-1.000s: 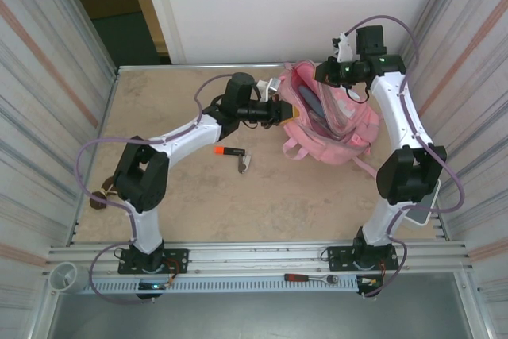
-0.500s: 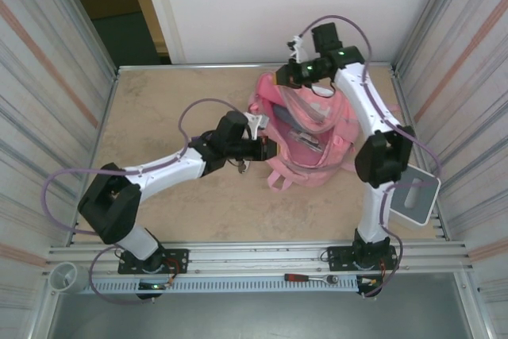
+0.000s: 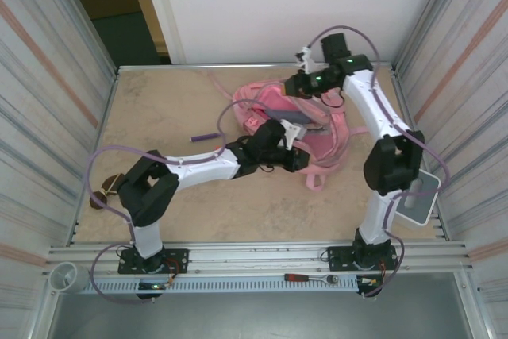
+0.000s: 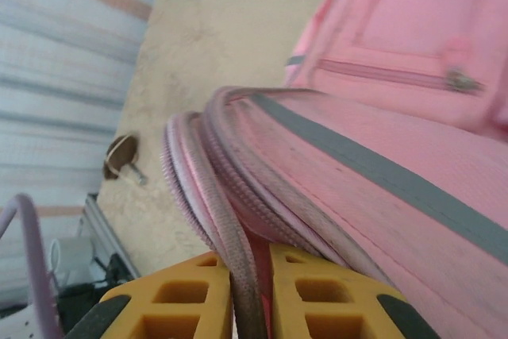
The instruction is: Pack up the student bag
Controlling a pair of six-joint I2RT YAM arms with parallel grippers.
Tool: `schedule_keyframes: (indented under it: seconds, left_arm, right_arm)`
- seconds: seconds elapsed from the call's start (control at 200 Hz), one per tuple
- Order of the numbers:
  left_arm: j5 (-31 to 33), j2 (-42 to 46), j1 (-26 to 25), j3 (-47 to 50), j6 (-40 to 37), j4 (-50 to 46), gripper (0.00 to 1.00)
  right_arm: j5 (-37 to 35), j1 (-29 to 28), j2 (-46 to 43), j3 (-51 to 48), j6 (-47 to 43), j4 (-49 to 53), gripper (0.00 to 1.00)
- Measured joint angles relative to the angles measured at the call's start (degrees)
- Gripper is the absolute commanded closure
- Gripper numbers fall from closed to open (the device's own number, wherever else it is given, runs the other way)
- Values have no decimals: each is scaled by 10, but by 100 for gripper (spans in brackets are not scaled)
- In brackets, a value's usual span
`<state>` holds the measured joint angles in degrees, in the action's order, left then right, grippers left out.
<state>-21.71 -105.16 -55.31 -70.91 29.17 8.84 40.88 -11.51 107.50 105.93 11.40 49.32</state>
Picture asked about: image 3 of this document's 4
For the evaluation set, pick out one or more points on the pink student backpack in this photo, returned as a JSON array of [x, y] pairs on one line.
[[317, 148]]

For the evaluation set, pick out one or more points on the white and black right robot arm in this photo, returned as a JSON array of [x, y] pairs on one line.
[[369, 105]]

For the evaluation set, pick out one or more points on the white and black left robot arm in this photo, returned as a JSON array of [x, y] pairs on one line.
[[206, 168]]

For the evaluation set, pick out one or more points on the purple pen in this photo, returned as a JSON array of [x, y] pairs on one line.
[[204, 137]]

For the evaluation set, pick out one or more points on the small electronics board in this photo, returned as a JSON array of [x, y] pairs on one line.
[[152, 286], [371, 281]]

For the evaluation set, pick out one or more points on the aluminium mounting rail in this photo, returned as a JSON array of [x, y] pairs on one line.
[[258, 253]]

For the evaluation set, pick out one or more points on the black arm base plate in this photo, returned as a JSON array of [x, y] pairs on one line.
[[176, 259], [337, 257]]

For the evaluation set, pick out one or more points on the white door frame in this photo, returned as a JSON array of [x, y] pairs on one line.
[[158, 9]]

